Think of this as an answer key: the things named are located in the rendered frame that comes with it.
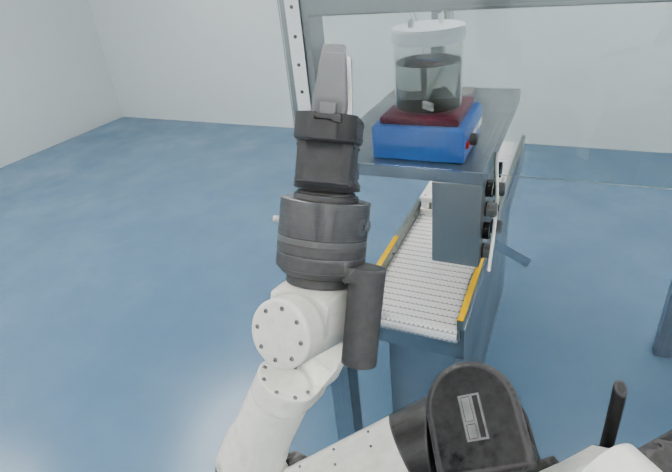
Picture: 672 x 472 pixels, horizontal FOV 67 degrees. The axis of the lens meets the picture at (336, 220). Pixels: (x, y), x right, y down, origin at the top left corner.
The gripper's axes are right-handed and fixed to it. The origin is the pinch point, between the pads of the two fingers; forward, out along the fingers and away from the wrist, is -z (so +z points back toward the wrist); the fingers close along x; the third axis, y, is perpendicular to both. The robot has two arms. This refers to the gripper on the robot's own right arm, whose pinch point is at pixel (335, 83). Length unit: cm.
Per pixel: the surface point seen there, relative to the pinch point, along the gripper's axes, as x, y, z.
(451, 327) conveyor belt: -77, -24, 47
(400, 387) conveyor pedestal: -106, -15, 78
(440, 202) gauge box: -61, -17, 15
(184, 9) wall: -476, 225, -127
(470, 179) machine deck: -57, -22, 9
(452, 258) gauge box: -65, -21, 27
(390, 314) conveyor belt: -82, -9, 47
